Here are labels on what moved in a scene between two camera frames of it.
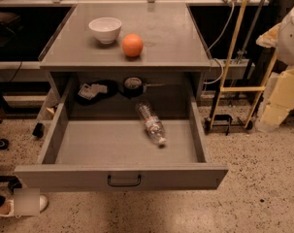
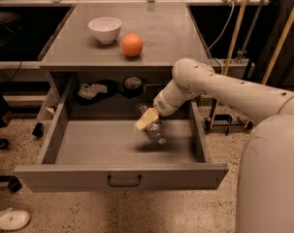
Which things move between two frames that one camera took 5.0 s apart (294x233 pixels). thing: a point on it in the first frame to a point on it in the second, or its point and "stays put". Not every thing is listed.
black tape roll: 133,86 stays put
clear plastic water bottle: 151,123 stays put
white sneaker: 43,204 to 9,219
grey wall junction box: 239,68 stays put
